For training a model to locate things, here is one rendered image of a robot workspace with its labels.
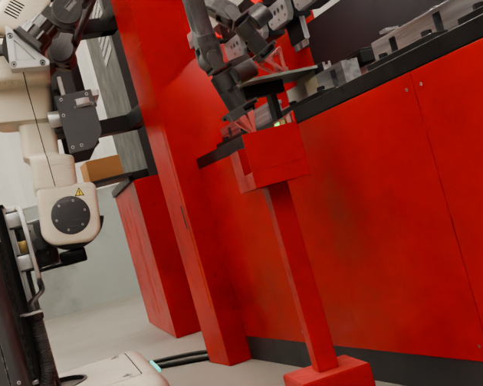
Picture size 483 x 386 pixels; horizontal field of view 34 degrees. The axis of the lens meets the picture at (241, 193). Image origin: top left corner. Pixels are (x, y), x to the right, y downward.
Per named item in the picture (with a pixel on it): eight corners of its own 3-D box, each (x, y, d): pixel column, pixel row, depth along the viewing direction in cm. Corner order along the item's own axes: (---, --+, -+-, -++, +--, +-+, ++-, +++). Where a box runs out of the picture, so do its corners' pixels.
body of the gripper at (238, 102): (260, 102, 218) (246, 79, 218) (228, 120, 216) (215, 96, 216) (254, 106, 225) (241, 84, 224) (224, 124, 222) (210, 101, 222)
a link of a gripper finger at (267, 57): (285, 68, 263) (267, 47, 261) (294, 62, 256) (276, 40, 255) (272, 81, 261) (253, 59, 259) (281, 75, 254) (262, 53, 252)
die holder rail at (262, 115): (225, 150, 337) (219, 129, 337) (238, 147, 339) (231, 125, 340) (274, 127, 291) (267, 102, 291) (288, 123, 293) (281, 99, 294)
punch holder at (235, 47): (228, 63, 310) (217, 23, 310) (248, 60, 313) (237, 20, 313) (243, 53, 296) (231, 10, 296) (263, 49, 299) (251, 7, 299)
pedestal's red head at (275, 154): (240, 194, 234) (224, 135, 234) (290, 180, 238) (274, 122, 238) (256, 188, 214) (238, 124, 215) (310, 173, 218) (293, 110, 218)
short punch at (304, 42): (293, 53, 269) (285, 26, 270) (298, 51, 270) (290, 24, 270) (306, 44, 260) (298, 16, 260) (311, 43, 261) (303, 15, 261)
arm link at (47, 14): (35, 23, 210) (36, 17, 205) (60, -5, 213) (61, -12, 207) (64, 46, 212) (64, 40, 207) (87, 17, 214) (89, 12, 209)
